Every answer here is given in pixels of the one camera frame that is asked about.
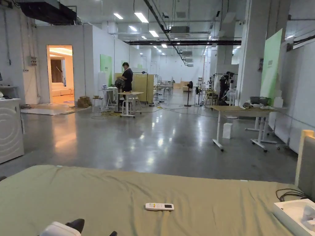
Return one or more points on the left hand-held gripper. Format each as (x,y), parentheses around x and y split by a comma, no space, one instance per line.
(57,229)

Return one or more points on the bed with pale green sheet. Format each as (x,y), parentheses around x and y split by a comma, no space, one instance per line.
(118,189)

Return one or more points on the white remote control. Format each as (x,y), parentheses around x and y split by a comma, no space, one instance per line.
(157,206)

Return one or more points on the stack of brown cartons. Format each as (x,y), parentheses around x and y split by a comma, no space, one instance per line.
(85,102)

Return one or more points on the white washing machine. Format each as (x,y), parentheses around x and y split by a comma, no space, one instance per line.
(9,127)

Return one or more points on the black standing fan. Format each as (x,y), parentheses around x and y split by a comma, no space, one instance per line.
(189,86)
(120,84)

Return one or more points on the white box on floor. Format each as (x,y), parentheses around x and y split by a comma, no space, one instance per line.
(227,130)

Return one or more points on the white standing fan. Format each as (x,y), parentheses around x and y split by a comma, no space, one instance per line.
(231,94)

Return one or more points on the white open box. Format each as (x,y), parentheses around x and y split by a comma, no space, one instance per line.
(292,216)

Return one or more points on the grey padded headboard, wooden frame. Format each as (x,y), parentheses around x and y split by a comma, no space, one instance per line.
(307,162)

